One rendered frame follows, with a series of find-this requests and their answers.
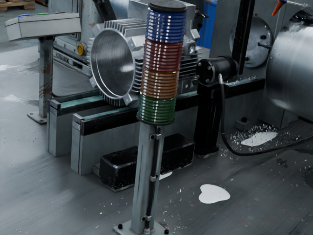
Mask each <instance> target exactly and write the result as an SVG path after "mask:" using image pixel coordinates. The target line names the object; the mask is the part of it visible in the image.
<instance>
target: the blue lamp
mask: <svg viewBox="0 0 313 235"><path fill-rule="evenodd" d="M186 14H187V11H185V12H184V13H165V12H159V11H156V10H153V9H151V8H150V7H148V14H147V16H148V17H147V25H146V26H147V27H146V35H145V36H146V37H147V38H148V39H150V40H153V41H157V42H163V43H178V42H182V41H183V40H184V31H185V24H186V16H187V15H186Z"/></svg>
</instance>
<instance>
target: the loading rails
mask: <svg viewBox="0 0 313 235"><path fill-rule="evenodd" d="M236 78H237V75H235V76H234V77H233V78H232V79H231V80H228V84H229V83H230V82H231V83H230V84H229V91H228V96H226V97H225V118H224V130H227V129H230V128H232V127H235V128H237V129H239V130H241V131H244V130H245V131H246V130H248V129H251V128H252V121H254V120H258V117H259V110H260V105H261V100H262V96H263V90H264V86H265V78H264V77H262V78H258V79H257V78H256V79H252V78H250V79H251V80H248V79H247V80H245V81H243V80H241V81H239V82H240V83H239V82H238V81H237V82H236V81H235V80H236ZM191 82H192V84H193V86H194V87H193V88H191V89H190V91H188V92H184V93H180V92H178V95H177V98H176V105H175V112H174V113H175V114H174V116H175V122H174V123H172V124H170V125H166V127H165V135H164V137H166V136H169V135H173V134H176V133H179V134H181V135H183V136H185V137H187V138H189V139H190V140H193V139H194V133H195V126H196V119H197V111H198V104H199V98H200V95H199V94H197V86H198V84H199V83H200V82H199V81H198V79H194V80H191ZM224 83H226V84H227V81H224ZM228 84H227V85H228ZM138 109H139V107H136V108H131V107H129V105H128V106H126V105H123V106H114V105H111V104H109V102H107V101H105V100H104V98H102V96H100V89H97V90H91V91H85V92H81V93H76V94H71V95H66V96H61V97H54V98H50V99H48V101H47V151H49V152H50V153H51V154H53V155H54V156H55V157H58V156H61V155H64V154H66V153H67V154H68V153H71V169H72V170H74V171H75V172H76V173H78V174H79V175H80V176H83V175H86V174H89V173H95V174H96V175H97V176H99V169H100V157H101V156H103V155H106V154H109V153H113V152H116V151H120V150H124V149H126V148H129V147H133V146H139V136H140V126H141V121H139V120H138V119H137V118H136V114H137V113H138Z"/></svg>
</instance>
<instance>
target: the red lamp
mask: <svg viewBox="0 0 313 235"><path fill-rule="evenodd" d="M182 46H183V41H182V42H178V43H163V42H157V41H153V40H150V39H148V38H147V37H145V46H144V56H143V65H144V66H145V67H147V68H149V69H152V70H156V71H164V72H170V71H176V70H178V69H180V65H181V63H180V62H181V58H182V57H181V55H182V49H183V47H182Z"/></svg>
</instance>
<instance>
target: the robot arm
mask: <svg viewBox="0 0 313 235"><path fill-rule="evenodd" d="M92 1H93V2H94V4H95V6H96V9H97V11H98V13H99V16H100V18H101V20H102V22H103V23H104V22H105V21H113V20H117V18H116V16H115V13H114V11H113V8H112V6H111V3H110V1H109V0H92Z"/></svg>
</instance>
